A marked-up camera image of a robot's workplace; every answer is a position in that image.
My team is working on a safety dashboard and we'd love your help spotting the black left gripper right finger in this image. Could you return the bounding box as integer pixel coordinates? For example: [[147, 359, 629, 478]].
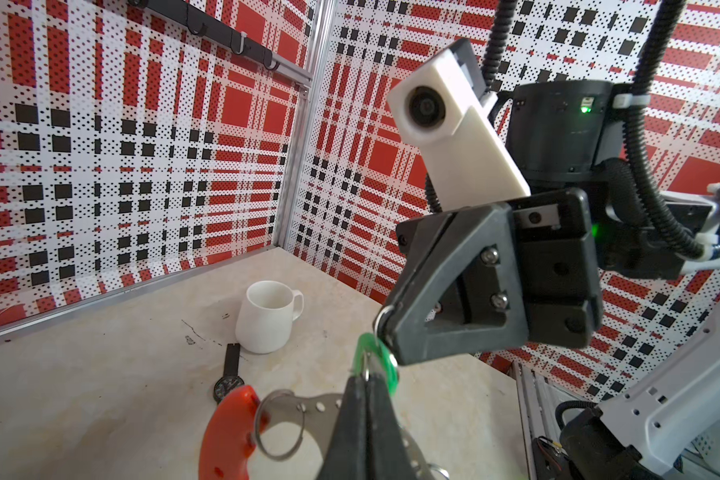
[[367, 374, 416, 480]]

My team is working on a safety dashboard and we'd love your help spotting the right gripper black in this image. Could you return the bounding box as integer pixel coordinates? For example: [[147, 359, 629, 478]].
[[378, 188, 603, 365]]

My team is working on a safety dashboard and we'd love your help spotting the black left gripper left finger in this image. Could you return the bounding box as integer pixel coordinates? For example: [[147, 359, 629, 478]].
[[317, 376, 369, 480]]

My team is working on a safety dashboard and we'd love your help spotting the silver keyring with chain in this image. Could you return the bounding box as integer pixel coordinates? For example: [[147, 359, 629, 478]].
[[251, 389, 450, 479]]

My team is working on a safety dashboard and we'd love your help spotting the green tagged key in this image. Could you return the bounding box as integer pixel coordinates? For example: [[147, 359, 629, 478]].
[[351, 332, 400, 396]]

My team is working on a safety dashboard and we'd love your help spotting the red tagged key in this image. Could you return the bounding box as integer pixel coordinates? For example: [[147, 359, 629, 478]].
[[198, 385, 261, 480]]

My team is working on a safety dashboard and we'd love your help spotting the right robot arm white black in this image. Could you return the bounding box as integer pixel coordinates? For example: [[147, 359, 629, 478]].
[[355, 1, 720, 479]]

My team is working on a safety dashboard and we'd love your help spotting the black wrist watch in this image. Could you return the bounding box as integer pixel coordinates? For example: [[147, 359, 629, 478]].
[[212, 343, 245, 404]]

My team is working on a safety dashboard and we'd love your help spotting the white ceramic mug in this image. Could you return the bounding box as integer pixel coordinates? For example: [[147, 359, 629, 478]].
[[235, 280, 305, 354]]

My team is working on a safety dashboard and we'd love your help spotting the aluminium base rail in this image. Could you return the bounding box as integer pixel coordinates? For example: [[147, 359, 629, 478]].
[[511, 361, 578, 479]]

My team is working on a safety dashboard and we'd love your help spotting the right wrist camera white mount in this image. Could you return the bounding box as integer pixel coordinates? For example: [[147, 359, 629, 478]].
[[387, 38, 531, 211]]

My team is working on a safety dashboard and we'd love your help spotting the black hook rail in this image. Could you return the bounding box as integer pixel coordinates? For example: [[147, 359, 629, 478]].
[[127, 0, 282, 71]]

